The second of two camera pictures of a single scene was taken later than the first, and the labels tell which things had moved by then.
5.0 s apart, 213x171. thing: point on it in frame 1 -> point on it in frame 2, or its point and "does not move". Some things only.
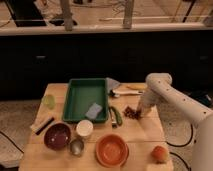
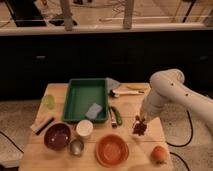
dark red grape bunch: (133, 114) -> (139, 126)
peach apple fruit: (159, 154) does not move
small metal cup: (76, 147) does not move
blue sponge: (93, 110) does not move
